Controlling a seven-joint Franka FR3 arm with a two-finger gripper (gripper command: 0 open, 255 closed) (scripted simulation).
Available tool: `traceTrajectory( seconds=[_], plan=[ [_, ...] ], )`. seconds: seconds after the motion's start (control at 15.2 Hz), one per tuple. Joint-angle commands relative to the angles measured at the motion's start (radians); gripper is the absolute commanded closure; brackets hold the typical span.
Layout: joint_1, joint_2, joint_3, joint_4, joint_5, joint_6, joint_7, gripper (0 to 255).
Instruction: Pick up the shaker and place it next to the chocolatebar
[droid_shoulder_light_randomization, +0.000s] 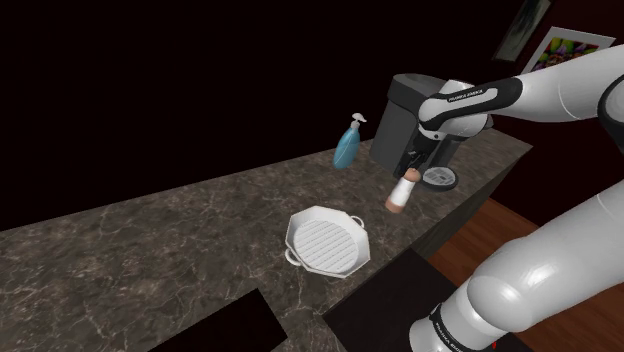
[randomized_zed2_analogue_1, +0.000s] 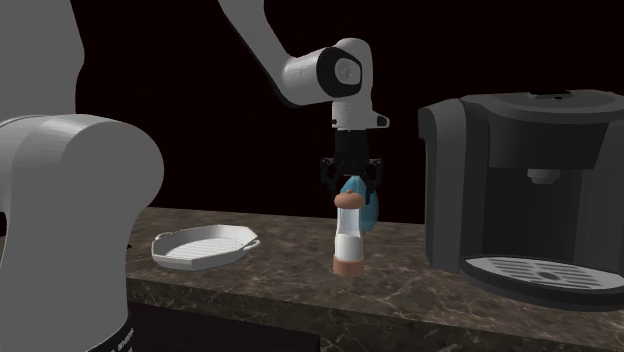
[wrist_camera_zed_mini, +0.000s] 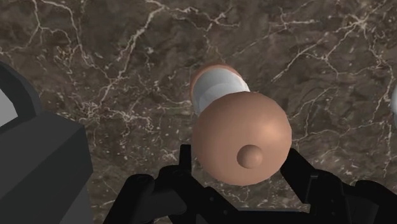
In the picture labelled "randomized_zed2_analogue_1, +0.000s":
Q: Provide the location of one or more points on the dark grey coffee machine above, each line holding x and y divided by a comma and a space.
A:
458, 195

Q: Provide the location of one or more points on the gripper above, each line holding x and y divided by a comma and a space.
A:
352, 151

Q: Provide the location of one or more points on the white octagonal grill pan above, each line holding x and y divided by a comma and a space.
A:
202, 247

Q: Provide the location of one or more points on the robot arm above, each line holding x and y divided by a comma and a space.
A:
73, 204

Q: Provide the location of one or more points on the blue vase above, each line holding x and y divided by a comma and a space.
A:
371, 214

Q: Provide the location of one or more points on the clear shaker with brown cap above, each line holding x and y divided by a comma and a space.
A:
348, 239

